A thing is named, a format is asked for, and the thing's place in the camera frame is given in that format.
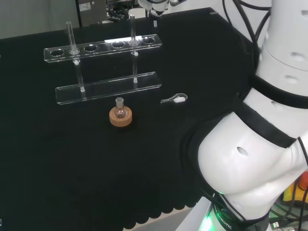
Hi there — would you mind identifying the yellow stop button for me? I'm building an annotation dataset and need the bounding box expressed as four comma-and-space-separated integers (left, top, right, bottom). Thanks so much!
282, 168, 308, 205

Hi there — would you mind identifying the dark equipment box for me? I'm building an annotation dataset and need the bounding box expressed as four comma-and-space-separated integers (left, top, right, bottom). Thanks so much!
75, 0, 108, 27

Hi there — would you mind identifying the black bench cloth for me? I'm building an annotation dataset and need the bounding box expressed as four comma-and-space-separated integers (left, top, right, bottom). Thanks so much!
0, 7, 262, 231

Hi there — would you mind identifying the cork ring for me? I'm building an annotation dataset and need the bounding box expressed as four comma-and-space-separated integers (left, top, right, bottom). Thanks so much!
109, 106, 133, 129

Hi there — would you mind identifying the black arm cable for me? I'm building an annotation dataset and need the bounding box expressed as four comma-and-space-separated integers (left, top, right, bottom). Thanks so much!
221, 0, 274, 50

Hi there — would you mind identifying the clear glass round-bottom flask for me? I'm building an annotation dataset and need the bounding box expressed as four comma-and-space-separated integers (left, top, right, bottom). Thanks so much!
114, 97, 126, 119

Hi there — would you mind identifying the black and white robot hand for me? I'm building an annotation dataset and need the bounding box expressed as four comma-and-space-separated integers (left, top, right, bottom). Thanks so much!
138, 0, 169, 19

